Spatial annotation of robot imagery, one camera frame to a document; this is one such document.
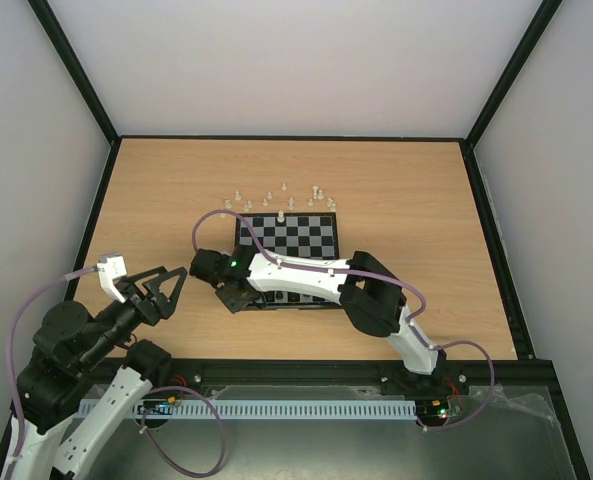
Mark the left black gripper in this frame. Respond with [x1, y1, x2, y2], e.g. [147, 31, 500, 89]
[81, 265, 191, 367]

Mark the white chess piece cluster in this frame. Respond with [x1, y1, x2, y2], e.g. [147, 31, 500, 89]
[312, 185, 324, 200]

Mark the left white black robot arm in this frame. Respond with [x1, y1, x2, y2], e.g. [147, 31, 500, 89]
[0, 267, 188, 479]

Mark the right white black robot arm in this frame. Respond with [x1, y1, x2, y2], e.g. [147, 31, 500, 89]
[190, 245, 447, 392]

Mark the black and white chessboard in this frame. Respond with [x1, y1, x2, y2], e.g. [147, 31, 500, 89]
[242, 212, 340, 310]

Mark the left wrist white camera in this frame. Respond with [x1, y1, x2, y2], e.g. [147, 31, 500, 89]
[96, 253, 127, 303]

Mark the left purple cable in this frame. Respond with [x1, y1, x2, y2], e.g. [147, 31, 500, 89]
[2, 267, 226, 480]

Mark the purple cable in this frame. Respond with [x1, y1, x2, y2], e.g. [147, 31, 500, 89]
[2, 267, 226, 480]
[192, 209, 498, 433]

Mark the white slotted cable duct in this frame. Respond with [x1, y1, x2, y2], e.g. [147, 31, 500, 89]
[77, 397, 418, 421]

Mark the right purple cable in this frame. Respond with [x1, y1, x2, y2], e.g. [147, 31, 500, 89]
[192, 209, 498, 433]

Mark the black aluminium frame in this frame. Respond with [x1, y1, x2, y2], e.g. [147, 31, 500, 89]
[0, 0, 592, 480]

